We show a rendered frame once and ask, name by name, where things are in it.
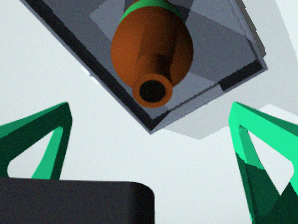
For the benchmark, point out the brown bottle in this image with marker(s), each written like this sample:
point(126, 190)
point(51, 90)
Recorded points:
point(150, 42)

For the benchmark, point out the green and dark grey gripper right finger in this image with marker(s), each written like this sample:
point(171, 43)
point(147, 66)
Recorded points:
point(261, 194)

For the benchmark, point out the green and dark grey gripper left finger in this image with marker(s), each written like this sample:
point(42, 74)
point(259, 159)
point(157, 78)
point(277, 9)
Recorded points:
point(19, 135)

